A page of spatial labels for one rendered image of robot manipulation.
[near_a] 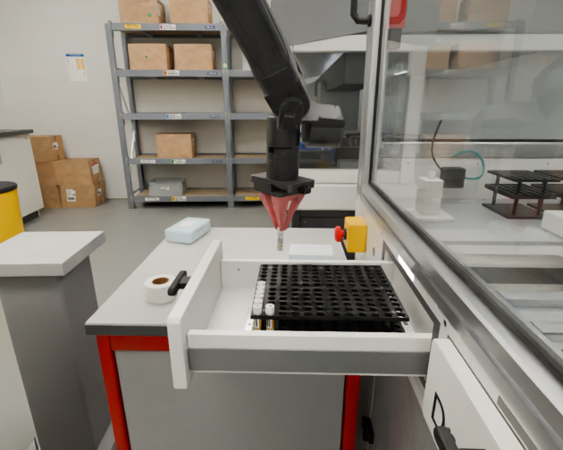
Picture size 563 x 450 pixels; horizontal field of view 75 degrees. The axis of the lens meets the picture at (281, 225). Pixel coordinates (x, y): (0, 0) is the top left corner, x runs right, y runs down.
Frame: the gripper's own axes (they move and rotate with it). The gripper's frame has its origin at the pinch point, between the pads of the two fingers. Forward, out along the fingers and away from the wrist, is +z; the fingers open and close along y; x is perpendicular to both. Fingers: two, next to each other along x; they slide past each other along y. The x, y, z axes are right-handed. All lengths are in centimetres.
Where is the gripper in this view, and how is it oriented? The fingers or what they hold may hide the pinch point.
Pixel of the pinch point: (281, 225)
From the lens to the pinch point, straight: 68.5
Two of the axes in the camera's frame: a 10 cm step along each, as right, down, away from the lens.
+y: -7.0, -2.6, 6.7
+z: -0.2, 9.4, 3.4
